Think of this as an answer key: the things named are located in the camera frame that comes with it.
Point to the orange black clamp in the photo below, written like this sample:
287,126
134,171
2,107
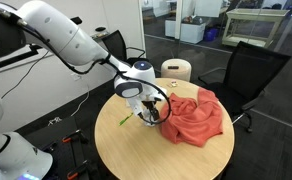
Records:
73,174
67,139

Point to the whiteboard marker tray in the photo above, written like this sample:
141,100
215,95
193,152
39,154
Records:
101,36

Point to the large black mesh office chair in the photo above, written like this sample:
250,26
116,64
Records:
252,73

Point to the green pen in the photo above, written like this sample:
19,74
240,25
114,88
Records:
126,119

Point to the black whiteboard eraser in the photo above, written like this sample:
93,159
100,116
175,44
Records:
100,29

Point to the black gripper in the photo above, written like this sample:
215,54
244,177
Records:
151,99

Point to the orange red cloth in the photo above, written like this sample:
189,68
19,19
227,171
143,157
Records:
192,120

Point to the light wooden shelf table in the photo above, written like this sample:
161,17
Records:
252,15

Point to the black stereo camera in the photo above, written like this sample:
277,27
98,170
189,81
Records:
76,20

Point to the white low cabinet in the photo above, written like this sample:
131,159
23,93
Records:
189,31

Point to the blue bin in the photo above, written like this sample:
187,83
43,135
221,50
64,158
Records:
211,34

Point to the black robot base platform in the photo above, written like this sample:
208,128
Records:
52,133

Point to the small printed card packet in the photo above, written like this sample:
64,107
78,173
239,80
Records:
174,83

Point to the black camera boom stand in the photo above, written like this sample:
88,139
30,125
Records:
9,62

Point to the black mesh chair with armrests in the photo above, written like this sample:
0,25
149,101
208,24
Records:
114,43

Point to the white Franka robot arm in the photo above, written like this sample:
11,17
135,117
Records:
52,33

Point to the white ceramic mug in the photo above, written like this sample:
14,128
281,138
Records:
148,122

